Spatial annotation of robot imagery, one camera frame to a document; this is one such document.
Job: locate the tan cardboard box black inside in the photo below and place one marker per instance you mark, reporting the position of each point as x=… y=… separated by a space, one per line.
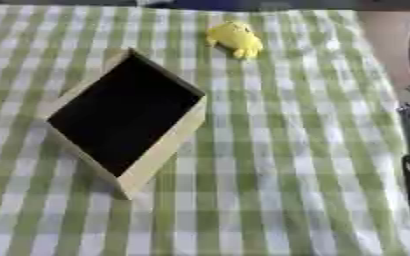
x=127 y=113

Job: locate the yellow soft toy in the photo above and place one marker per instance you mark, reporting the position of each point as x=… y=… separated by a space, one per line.
x=236 y=38

